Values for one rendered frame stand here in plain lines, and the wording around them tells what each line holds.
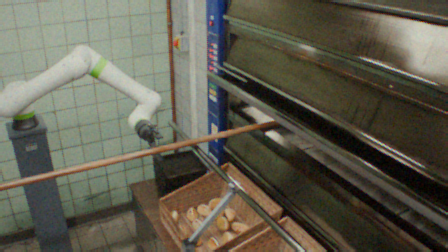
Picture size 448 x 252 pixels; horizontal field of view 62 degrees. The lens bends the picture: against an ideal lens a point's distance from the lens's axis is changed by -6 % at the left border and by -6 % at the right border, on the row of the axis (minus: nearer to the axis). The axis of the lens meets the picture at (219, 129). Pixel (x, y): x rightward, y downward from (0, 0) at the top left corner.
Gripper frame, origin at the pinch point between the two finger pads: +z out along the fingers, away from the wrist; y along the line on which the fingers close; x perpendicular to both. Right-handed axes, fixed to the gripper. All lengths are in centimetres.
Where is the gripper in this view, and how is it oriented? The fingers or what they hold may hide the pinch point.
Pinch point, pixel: (159, 148)
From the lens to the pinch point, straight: 187.9
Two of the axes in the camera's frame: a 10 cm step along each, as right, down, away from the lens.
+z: 4.6, 3.8, -8.0
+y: 0.0, 9.0, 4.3
